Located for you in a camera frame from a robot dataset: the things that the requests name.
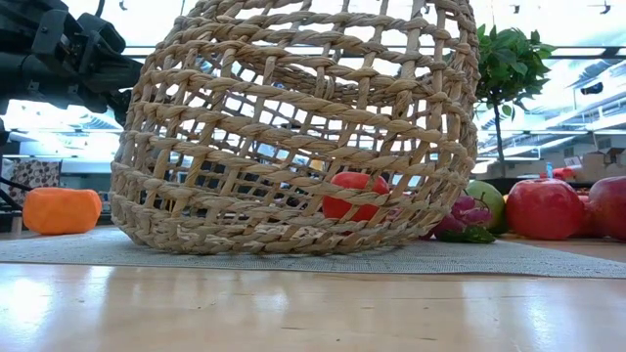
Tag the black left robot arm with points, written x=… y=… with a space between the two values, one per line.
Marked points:
x=19 y=73

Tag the grey woven placemat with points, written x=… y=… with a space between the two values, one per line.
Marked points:
x=489 y=259

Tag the orange-red tomato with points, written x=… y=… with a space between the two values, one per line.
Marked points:
x=352 y=182

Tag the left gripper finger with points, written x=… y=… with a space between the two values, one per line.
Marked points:
x=121 y=107

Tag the red orange mango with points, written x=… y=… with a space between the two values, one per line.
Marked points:
x=611 y=207

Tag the artificial plant in black pot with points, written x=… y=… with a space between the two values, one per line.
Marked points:
x=508 y=63

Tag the bright red apple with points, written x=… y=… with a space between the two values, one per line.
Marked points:
x=543 y=210

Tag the purple grape bunch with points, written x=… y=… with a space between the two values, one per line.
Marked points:
x=469 y=210

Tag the small red object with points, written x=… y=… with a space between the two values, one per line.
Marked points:
x=565 y=173

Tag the black ceiling-hung device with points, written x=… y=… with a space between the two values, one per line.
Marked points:
x=593 y=88

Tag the green pear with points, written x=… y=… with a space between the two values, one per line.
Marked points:
x=489 y=195

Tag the brown patterned cushion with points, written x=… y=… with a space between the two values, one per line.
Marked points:
x=36 y=176

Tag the stacked cardboard boxes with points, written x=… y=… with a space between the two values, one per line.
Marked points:
x=601 y=163

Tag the small blue bottle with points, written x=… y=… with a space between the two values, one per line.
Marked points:
x=550 y=170

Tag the orange plastic fruit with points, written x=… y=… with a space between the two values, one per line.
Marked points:
x=61 y=211

